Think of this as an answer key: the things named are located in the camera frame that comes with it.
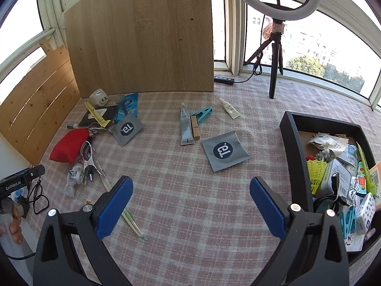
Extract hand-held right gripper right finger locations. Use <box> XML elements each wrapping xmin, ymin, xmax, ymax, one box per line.
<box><xmin>249</xmin><ymin>176</ymin><xmax>349</xmax><ymax>286</ymax></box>

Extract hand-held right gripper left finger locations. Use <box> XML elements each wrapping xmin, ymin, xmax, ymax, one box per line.
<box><xmin>33</xmin><ymin>176</ymin><xmax>134</xmax><ymax>286</ymax></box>

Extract chopsticks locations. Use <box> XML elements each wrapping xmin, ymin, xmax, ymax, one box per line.
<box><xmin>89</xmin><ymin>155</ymin><xmax>147</xmax><ymax>242</ymax></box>

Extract clear plastic bag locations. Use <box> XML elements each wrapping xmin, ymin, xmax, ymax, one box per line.
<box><xmin>66</xmin><ymin>162</ymin><xmax>85</xmax><ymax>198</ymax></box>

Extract red fabric pouch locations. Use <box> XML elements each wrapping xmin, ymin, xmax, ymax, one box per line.
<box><xmin>49</xmin><ymin>128</ymin><xmax>90</xmax><ymax>164</ymax></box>

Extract black tray container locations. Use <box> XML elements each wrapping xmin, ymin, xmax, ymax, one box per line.
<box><xmin>279</xmin><ymin>111</ymin><xmax>381</xmax><ymax>266</ymax></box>

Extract grey square sachet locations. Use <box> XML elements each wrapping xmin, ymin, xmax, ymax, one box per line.
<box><xmin>201</xmin><ymin>130</ymin><xmax>251</xmax><ymax>172</ymax></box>
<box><xmin>112</xmin><ymin>113</ymin><xmax>144</xmax><ymax>147</ymax></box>

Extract small metal scissors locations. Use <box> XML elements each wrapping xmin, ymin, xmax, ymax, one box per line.
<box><xmin>88</xmin><ymin>122</ymin><xmax>112</xmax><ymax>136</ymax></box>

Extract yellow straw packet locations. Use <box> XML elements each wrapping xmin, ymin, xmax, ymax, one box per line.
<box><xmin>84</xmin><ymin>101</ymin><xmax>111</xmax><ymax>128</ymax></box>

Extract black card with white label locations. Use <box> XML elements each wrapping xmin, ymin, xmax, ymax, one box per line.
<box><xmin>77</xmin><ymin>105</ymin><xmax>120</xmax><ymax>127</ymax></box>

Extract small white tube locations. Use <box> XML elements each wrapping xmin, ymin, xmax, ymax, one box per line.
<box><xmin>219</xmin><ymin>98</ymin><xmax>241</xmax><ymax>120</ymax></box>

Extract grey squeeze tube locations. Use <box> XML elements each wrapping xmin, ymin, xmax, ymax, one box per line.
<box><xmin>179</xmin><ymin>102</ymin><xmax>196</xmax><ymax>145</ymax></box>

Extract wooden clothespin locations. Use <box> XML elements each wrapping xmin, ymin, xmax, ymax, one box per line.
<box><xmin>191</xmin><ymin>116</ymin><xmax>202</xmax><ymax>141</ymax></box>

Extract person's left hand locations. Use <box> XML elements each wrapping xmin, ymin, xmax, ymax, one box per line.
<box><xmin>0</xmin><ymin>222</ymin><xmax>24</xmax><ymax>245</ymax></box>

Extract white blue power strip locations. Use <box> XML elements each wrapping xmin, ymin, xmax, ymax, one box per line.
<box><xmin>7</xmin><ymin>188</ymin><xmax>26</xmax><ymax>203</ymax></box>

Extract black power adapter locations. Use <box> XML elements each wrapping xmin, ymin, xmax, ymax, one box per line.
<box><xmin>16</xmin><ymin>197</ymin><xmax>30</xmax><ymax>219</ymax></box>

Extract neon yellow plastic shuttlecock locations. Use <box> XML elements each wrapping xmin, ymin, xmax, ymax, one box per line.
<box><xmin>306</xmin><ymin>159</ymin><xmax>328</xmax><ymax>195</ymax></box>

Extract white barcode package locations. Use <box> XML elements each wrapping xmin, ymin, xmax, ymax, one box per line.
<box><xmin>320</xmin><ymin>158</ymin><xmax>353</xmax><ymax>197</ymax></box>

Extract pine wood plank panel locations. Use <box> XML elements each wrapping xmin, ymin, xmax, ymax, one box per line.
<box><xmin>0</xmin><ymin>36</ymin><xmax>81</xmax><ymax>166</ymax></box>

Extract white wrinkled plastic packet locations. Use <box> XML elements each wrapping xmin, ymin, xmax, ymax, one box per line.
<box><xmin>308</xmin><ymin>133</ymin><xmax>349</xmax><ymax>152</ymax></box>

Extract white packet with red print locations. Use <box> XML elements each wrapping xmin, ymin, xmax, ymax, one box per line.
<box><xmin>342</xmin><ymin>231</ymin><xmax>368</xmax><ymax>252</ymax></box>

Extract white dotted tissue pack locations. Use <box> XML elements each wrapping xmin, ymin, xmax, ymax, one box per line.
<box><xmin>356</xmin><ymin>192</ymin><xmax>376</xmax><ymax>235</ymax></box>

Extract blue wipe packet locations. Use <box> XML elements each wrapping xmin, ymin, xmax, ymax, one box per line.
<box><xmin>115</xmin><ymin>93</ymin><xmax>139</xmax><ymax>124</ymax></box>

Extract long green packet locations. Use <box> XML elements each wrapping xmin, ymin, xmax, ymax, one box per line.
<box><xmin>356</xmin><ymin>141</ymin><xmax>376</xmax><ymax>194</ymax></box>

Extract grey plastic spoon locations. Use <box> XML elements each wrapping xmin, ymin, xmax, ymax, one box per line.
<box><xmin>115</xmin><ymin>94</ymin><xmax>129</xmax><ymax>117</ymax></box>

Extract white charger plug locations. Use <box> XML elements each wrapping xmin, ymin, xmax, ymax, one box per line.
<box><xmin>89</xmin><ymin>89</ymin><xmax>108</xmax><ymax>106</ymax></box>

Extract orange tissue pack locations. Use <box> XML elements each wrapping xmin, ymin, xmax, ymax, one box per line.
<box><xmin>367</xmin><ymin>161</ymin><xmax>381</xmax><ymax>209</ymax></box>

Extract black tripod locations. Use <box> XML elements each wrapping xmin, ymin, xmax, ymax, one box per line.
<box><xmin>244</xmin><ymin>3</ymin><xmax>286</xmax><ymax>99</ymax></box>

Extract light wooden board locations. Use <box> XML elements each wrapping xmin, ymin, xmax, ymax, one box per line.
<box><xmin>64</xmin><ymin>0</ymin><xmax>215</xmax><ymax>99</ymax></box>

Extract black adapter cable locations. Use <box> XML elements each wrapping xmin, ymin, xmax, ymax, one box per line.
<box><xmin>25</xmin><ymin>177</ymin><xmax>50</xmax><ymax>215</ymax></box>

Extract black usb cable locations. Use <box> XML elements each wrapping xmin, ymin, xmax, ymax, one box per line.
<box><xmin>312</xmin><ymin>173</ymin><xmax>349</xmax><ymax>213</ymax></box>

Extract grey bead string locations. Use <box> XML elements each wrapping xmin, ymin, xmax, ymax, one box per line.
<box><xmin>314</xmin><ymin>148</ymin><xmax>335</xmax><ymax>163</ymax></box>

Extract white coiled cable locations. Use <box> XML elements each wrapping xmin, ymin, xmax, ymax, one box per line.
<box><xmin>347</xmin><ymin>177</ymin><xmax>362</xmax><ymax>204</ymax></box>

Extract black cable with controller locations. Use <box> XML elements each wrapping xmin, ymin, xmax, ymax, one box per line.
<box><xmin>214</xmin><ymin>15</ymin><xmax>270</xmax><ymax>84</ymax></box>

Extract white window frame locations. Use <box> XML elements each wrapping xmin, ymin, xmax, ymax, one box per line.
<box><xmin>0</xmin><ymin>0</ymin><xmax>381</xmax><ymax>111</ymax></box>

